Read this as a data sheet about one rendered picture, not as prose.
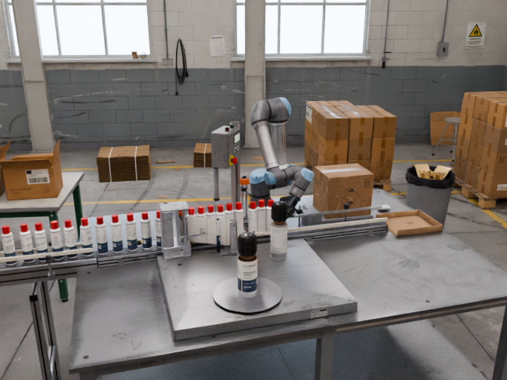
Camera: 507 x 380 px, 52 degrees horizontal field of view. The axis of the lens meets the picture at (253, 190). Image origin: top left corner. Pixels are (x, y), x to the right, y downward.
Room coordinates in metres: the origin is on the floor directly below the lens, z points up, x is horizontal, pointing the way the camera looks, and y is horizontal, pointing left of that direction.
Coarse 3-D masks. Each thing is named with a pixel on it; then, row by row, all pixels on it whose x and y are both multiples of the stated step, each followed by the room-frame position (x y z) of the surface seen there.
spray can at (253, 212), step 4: (252, 204) 2.64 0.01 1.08; (252, 208) 2.64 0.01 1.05; (256, 208) 2.65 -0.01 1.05; (248, 212) 2.65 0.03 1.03; (252, 212) 2.63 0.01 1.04; (256, 212) 2.64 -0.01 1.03; (248, 216) 2.65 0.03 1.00; (252, 216) 2.63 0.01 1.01; (256, 216) 2.64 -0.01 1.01; (248, 220) 2.65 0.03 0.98; (252, 220) 2.63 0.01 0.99; (256, 220) 2.64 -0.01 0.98; (248, 224) 2.65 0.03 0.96; (252, 224) 2.63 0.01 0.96; (256, 224) 2.64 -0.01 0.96; (248, 228) 2.65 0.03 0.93; (252, 228) 2.63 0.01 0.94; (256, 228) 2.64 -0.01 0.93; (252, 232) 2.63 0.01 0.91
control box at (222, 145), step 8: (224, 128) 2.73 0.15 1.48; (216, 136) 2.64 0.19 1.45; (224, 136) 2.62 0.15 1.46; (232, 136) 2.67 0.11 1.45; (216, 144) 2.64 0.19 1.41; (224, 144) 2.62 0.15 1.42; (232, 144) 2.67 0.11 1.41; (216, 152) 2.64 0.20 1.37; (224, 152) 2.62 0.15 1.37; (232, 152) 2.66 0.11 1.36; (216, 160) 2.64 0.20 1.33; (224, 160) 2.62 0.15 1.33; (224, 168) 2.62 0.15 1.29
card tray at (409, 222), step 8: (376, 216) 3.01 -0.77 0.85; (384, 216) 3.02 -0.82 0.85; (392, 216) 3.04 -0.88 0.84; (400, 216) 3.05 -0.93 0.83; (408, 216) 3.05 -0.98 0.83; (416, 216) 3.05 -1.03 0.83; (424, 216) 3.01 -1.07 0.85; (392, 224) 2.93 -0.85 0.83; (400, 224) 2.93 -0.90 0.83; (408, 224) 2.93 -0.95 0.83; (416, 224) 2.93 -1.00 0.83; (424, 224) 2.93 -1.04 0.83; (432, 224) 2.93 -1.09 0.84; (440, 224) 2.86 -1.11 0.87; (392, 232) 2.81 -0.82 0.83; (400, 232) 2.76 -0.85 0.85; (408, 232) 2.78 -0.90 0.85; (416, 232) 2.79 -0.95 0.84; (424, 232) 2.81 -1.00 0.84
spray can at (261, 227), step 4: (260, 200) 2.69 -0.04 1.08; (260, 204) 2.66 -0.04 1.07; (260, 208) 2.66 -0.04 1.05; (264, 208) 2.67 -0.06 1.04; (260, 212) 2.65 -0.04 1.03; (264, 212) 2.66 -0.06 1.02; (260, 216) 2.65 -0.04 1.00; (264, 216) 2.66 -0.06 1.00; (260, 220) 2.65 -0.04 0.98; (264, 220) 2.66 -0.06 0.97; (260, 224) 2.65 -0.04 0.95; (264, 224) 2.66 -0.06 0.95; (260, 228) 2.65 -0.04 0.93; (264, 228) 2.66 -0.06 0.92; (260, 236) 2.65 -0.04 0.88
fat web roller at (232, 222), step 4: (232, 220) 2.44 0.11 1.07; (236, 220) 2.44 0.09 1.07; (232, 224) 2.42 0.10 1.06; (236, 224) 2.43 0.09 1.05; (232, 228) 2.42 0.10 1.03; (236, 228) 2.43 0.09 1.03; (232, 232) 2.42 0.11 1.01; (236, 232) 2.43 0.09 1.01; (232, 236) 2.42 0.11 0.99; (236, 236) 2.43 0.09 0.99; (232, 240) 2.42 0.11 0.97; (236, 240) 2.43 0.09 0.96; (232, 244) 2.42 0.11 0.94; (236, 244) 2.43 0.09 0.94; (232, 248) 2.42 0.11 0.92; (236, 248) 2.42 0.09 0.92; (232, 252) 2.42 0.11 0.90; (236, 252) 2.42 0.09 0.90
